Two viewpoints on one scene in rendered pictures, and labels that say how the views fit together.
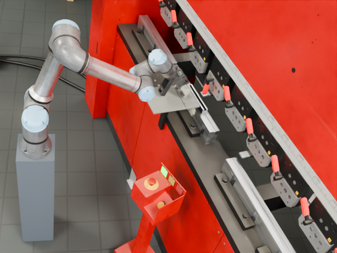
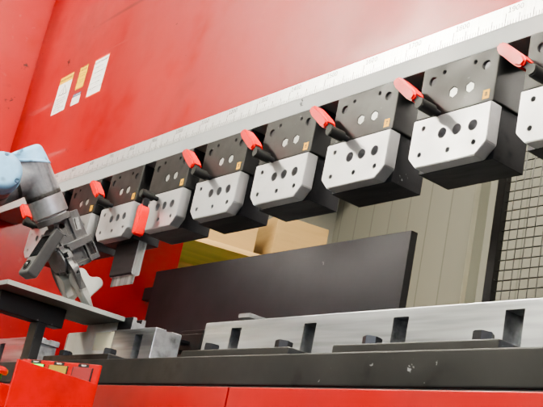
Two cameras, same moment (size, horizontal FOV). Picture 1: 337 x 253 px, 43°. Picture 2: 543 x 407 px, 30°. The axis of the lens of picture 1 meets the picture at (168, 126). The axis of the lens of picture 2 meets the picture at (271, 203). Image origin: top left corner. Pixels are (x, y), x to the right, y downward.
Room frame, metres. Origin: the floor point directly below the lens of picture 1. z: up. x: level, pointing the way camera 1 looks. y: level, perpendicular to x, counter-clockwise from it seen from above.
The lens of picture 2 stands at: (-0.38, -0.40, 0.64)
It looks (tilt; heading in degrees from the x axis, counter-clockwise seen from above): 18 degrees up; 1
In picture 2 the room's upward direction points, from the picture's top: 12 degrees clockwise
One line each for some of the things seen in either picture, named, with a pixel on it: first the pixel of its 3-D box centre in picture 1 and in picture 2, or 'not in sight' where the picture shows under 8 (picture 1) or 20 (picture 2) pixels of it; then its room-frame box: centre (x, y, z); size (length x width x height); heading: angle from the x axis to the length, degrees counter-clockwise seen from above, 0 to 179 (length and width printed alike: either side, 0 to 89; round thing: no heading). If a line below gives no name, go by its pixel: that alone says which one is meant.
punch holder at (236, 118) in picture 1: (244, 108); (236, 182); (1.45, -0.30, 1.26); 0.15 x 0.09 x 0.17; 34
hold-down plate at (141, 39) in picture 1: (143, 43); not in sight; (2.23, 0.29, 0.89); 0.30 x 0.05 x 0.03; 34
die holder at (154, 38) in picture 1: (155, 43); (2, 360); (2.22, 0.22, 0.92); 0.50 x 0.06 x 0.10; 34
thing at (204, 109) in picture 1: (196, 98); (115, 328); (1.75, -0.10, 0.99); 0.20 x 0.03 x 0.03; 34
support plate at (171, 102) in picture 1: (170, 98); (48, 304); (1.68, 0.03, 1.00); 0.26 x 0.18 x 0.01; 124
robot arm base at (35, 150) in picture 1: (35, 140); not in sight; (1.30, 0.60, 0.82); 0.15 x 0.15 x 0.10
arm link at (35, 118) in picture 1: (35, 122); not in sight; (1.31, 0.60, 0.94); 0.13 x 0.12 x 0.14; 21
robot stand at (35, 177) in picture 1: (37, 192); not in sight; (1.30, 0.60, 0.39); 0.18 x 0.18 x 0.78; 21
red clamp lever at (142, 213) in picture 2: (207, 86); (145, 213); (1.60, -0.13, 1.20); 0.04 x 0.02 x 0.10; 124
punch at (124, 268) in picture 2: (201, 75); (126, 264); (1.76, -0.09, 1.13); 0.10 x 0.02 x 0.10; 34
